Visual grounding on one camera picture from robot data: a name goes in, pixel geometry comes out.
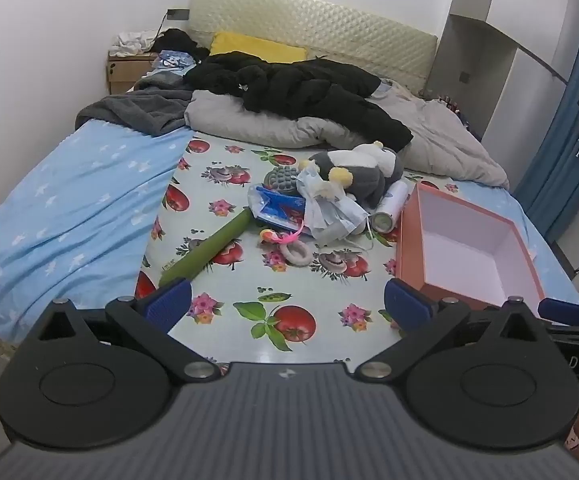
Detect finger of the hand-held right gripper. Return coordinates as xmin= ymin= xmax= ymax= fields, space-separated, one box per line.
xmin=538 ymin=297 xmax=579 ymax=343

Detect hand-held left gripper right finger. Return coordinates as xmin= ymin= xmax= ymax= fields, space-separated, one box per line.
xmin=354 ymin=277 xmax=545 ymax=381

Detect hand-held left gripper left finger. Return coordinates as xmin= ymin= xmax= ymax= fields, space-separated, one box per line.
xmin=36 ymin=277 xmax=222 ymax=381

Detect pink box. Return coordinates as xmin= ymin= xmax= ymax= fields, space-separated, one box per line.
xmin=394 ymin=182 xmax=545 ymax=313

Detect clear plastic bag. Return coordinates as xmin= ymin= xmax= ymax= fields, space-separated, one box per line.
xmin=303 ymin=191 xmax=370 ymax=246

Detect blue snack packet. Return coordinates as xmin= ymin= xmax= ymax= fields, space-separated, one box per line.
xmin=246 ymin=184 xmax=307 ymax=228

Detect fruit print mat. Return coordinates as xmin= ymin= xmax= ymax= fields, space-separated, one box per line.
xmin=134 ymin=130 xmax=470 ymax=366

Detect white spray can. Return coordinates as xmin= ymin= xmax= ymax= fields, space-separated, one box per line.
xmin=371 ymin=180 xmax=410 ymax=233

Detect white hair scrunchie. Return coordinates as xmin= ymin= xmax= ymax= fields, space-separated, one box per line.
xmin=280 ymin=242 xmax=315 ymax=267

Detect blue curtain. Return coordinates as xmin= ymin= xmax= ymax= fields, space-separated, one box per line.
xmin=512 ymin=0 xmax=579 ymax=241

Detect grey penguin plush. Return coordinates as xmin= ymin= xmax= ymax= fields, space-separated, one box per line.
xmin=298 ymin=141 xmax=405 ymax=208

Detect blue star print bedsheet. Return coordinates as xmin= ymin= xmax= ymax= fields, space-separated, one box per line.
xmin=0 ymin=120 xmax=579 ymax=341

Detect dark grey blanket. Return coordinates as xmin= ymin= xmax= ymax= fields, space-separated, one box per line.
xmin=75 ymin=72 xmax=205 ymax=138

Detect grey duvet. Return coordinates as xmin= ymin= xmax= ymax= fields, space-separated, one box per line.
xmin=184 ymin=77 xmax=510 ymax=191

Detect row of colourful small items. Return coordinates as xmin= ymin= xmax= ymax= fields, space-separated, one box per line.
xmin=437 ymin=92 xmax=475 ymax=131

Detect grey wardrobe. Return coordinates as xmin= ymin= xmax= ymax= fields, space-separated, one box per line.
xmin=427 ymin=0 xmax=579 ymax=171

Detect cardboard box nightstand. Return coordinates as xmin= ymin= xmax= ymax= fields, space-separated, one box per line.
xmin=106 ymin=50 xmax=162 ymax=96

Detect black jacket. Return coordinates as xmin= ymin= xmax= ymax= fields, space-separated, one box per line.
xmin=184 ymin=52 xmax=414 ymax=153

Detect blue plastic packet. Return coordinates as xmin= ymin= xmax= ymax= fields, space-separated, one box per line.
xmin=152 ymin=50 xmax=197 ymax=72

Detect black clothing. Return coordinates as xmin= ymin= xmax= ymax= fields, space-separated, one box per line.
xmin=152 ymin=28 xmax=210 ymax=61

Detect white crumpled clothes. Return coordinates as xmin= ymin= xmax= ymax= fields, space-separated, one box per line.
xmin=109 ymin=30 xmax=162 ymax=58

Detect yellow pillow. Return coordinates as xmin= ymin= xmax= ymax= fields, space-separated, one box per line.
xmin=210 ymin=31 xmax=309 ymax=65

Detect cream padded headboard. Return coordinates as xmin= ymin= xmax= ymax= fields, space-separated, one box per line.
xmin=189 ymin=0 xmax=439 ymax=93

